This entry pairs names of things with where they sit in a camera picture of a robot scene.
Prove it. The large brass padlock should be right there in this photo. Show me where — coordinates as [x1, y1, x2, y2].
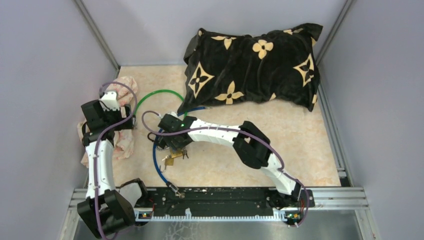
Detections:
[170, 148, 185, 159]

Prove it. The black Kaijing padlock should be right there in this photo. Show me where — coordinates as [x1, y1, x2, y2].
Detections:
[147, 132, 168, 148]

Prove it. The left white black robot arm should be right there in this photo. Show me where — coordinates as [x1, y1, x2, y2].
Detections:
[77, 90, 150, 240]

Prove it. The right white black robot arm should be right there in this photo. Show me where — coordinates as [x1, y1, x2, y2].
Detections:
[158, 113, 311, 212]

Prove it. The small brass padlock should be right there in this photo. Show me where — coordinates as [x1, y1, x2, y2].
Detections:
[161, 155, 174, 173]

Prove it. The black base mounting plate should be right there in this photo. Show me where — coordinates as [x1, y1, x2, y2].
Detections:
[143, 187, 316, 220]

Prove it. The pink floral white cloth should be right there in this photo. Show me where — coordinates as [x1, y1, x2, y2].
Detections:
[77, 76, 139, 168]

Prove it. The black pillow with beige flowers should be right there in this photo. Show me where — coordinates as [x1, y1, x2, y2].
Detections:
[177, 23, 323, 113]

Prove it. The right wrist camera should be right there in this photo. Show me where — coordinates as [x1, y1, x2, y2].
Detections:
[158, 111, 184, 133]

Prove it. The green cable lock loop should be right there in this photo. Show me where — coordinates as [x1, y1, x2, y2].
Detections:
[134, 89, 184, 116]

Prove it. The blue cable lock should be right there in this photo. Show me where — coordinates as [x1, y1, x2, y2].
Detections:
[152, 106, 211, 187]

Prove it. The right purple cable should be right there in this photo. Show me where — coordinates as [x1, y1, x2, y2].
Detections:
[141, 110, 311, 228]

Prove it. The aluminium frame rail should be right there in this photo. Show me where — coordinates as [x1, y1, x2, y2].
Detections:
[68, 187, 369, 210]

